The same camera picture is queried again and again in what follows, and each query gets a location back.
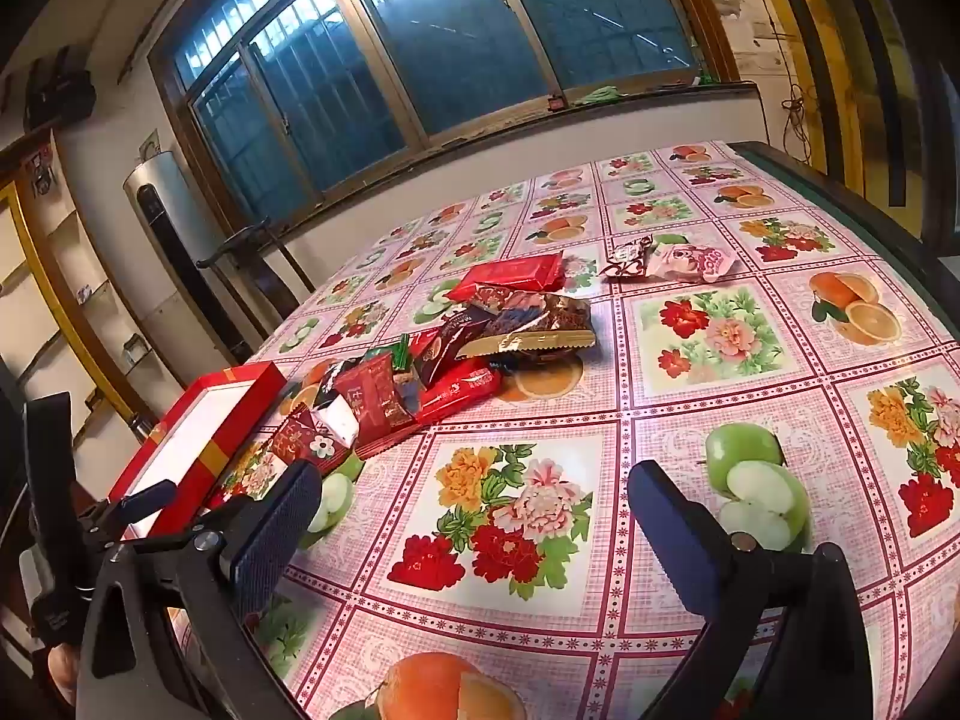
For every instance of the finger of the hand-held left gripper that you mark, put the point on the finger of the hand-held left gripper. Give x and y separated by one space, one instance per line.
150 499

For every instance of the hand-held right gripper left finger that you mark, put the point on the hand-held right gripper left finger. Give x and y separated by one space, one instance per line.
277 532

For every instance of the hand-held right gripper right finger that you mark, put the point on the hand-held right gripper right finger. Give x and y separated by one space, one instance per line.
675 532

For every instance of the red white-flower snack packet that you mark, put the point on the red white-flower snack packet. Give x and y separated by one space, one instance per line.
300 442

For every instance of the white silver snack packet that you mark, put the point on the white silver snack packet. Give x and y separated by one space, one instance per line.
337 420

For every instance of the red gift box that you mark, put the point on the red gift box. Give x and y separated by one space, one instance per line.
247 405

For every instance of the red gold-print snack packet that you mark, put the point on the red gold-print snack packet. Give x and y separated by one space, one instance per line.
375 405

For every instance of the green candy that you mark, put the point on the green candy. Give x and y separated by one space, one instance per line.
397 356

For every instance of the long red snack packet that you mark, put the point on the long red snack packet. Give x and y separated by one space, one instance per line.
457 390

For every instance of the brown speckled gold-edged packet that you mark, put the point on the brown speckled gold-edged packet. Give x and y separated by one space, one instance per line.
555 319

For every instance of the red chocolate ball packet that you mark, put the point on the red chocolate ball packet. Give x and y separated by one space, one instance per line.
450 337

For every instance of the person's left hand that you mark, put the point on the person's left hand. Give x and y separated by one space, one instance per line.
64 675

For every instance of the floral fruit print tablecloth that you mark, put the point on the floral fruit print tablecloth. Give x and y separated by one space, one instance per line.
615 390

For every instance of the yellow framed shelf unit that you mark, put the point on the yellow framed shelf unit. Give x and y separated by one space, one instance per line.
52 300

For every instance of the dark wooden chair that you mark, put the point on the dark wooden chair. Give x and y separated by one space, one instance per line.
255 277

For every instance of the pink snack packet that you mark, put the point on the pink snack packet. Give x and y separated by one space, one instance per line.
690 259

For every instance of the red white patterned packet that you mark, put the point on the red white patterned packet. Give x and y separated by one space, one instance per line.
626 259

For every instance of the large red snack packet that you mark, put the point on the large red snack packet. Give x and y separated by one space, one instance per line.
517 274

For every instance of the silver tower air conditioner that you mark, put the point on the silver tower air conditioner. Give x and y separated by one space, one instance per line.
161 195

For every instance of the green cloth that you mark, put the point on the green cloth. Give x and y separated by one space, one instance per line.
598 95

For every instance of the small red box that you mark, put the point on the small red box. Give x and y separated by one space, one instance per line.
556 102

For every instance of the yellow framed glass door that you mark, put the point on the yellow framed glass door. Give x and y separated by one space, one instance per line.
840 52

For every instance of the brown framed window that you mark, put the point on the brown framed window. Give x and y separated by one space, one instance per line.
450 52

